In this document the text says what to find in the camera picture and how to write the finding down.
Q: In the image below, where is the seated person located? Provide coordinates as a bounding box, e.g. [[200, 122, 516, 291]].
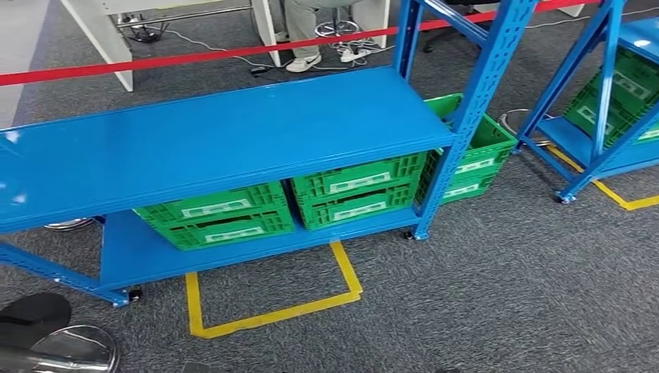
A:
[[274, 0, 373, 74]]

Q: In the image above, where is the black office chair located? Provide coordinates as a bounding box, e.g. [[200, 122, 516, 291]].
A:
[[421, 0, 516, 54]]

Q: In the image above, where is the chrome stanchion base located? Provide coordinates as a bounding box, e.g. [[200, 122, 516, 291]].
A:
[[497, 107, 553, 148], [43, 218, 96, 232]]

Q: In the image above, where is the white cable by desk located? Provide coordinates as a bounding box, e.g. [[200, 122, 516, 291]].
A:
[[164, 27, 290, 71]]

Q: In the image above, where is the chrome stool base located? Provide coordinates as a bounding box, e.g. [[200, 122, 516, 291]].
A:
[[314, 4, 362, 39]]

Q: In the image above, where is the blue metal shelf rack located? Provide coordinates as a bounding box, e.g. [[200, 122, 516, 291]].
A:
[[0, 0, 539, 309], [514, 0, 659, 206]]

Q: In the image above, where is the green plastic crate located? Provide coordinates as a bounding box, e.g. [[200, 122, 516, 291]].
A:
[[290, 151, 429, 232], [562, 45, 659, 148], [413, 92, 519, 207], [133, 180, 296, 253]]

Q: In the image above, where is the red barrier tape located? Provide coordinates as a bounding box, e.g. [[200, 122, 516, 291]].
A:
[[0, 0, 601, 88]]

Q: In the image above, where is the yellow floor tape outline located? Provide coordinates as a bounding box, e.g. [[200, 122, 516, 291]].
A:
[[545, 143, 659, 213]]

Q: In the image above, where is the black cable bundle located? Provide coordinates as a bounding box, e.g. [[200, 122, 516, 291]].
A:
[[125, 19, 167, 44]]

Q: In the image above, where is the white office desk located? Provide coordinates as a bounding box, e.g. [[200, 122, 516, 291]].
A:
[[60, 0, 391, 93]]

